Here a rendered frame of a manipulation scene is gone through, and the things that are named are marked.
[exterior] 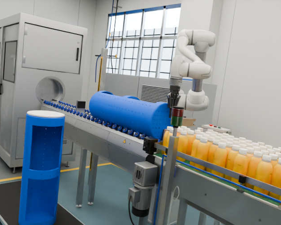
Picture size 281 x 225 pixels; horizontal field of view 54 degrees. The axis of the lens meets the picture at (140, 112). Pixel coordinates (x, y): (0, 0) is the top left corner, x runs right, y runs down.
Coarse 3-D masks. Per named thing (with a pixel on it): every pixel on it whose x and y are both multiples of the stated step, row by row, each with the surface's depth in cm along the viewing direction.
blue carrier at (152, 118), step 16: (96, 96) 254; (112, 96) 239; (128, 96) 230; (96, 112) 250; (112, 112) 229; (128, 112) 213; (144, 112) 200; (160, 112) 198; (128, 128) 220; (144, 128) 200; (160, 128) 201
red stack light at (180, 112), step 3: (174, 108) 143; (174, 111) 143; (177, 111) 142; (180, 111) 142; (183, 111) 144; (171, 114) 145; (174, 114) 143; (177, 114) 142; (180, 114) 142; (183, 114) 144
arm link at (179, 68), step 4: (176, 56) 192; (180, 56) 192; (172, 60) 195; (176, 60) 192; (180, 60) 191; (184, 60) 192; (172, 64) 193; (176, 64) 191; (180, 64) 191; (184, 64) 191; (188, 64) 192; (172, 68) 193; (176, 68) 191; (180, 68) 191; (184, 68) 191; (188, 68) 190; (172, 72) 193; (176, 72) 192; (180, 72) 191; (184, 72) 191; (172, 76) 194; (176, 76) 193; (180, 76) 193; (184, 76) 194
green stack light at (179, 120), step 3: (171, 117) 145; (174, 117) 143; (177, 117) 142; (180, 117) 143; (171, 120) 145; (174, 120) 143; (177, 120) 143; (180, 120) 143; (171, 123) 144; (174, 123) 143; (177, 123) 143; (180, 123) 143
